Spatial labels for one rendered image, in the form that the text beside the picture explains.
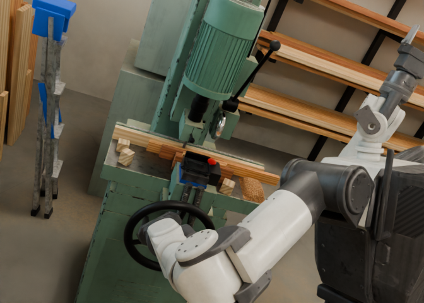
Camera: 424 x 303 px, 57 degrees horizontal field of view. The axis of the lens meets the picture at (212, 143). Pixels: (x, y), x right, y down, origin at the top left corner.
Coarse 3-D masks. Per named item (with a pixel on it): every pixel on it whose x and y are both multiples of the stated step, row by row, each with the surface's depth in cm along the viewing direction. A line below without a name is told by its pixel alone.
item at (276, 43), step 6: (276, 42) 121; (270, 48) 122; (276, 48) 121; (270, 54) 125; (264, 60) 128; (258, 66) 132; (252, 72) 135; (246, 84) 141; (240, 90) 145; (234, 96) 150; (228, 102) 152; (234, 102) 152; (222, 108) 155; (228, 108) 153; (234, 108) 153
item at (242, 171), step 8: (152, 144) 144; (160, 144) 145; (224, 160) 152; (232, 168) 152; (240, 168) 152; (248, 168) 154; (240, 176) 154; (248, 176) 154; (256, 176) 155; (264, 176) 155; (272, 176) 155; (272, 184) 157
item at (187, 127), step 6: (186, 114) 144; (180, 120) 149; (186, 120) 140; (180, 126) 144; (186, 126) 137; (192, 126) 138; (198, 126) 139; (180, 132) 140; (186, 132) 138; (192, 132) 139; (198, 132) 139; (180, 138) 139; (186, 138) 140; (198, 138) 140
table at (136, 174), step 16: (112, 144) 141; (112, 160) 132; (144, 160) 139; (160, 160) 143; (112, 176) 132; (128, 176) 132; (144, 176) 132; (160, 176) 134; (160, 192) 136; (240, 192) 144; (224, 208) 142; (240, 208) 142
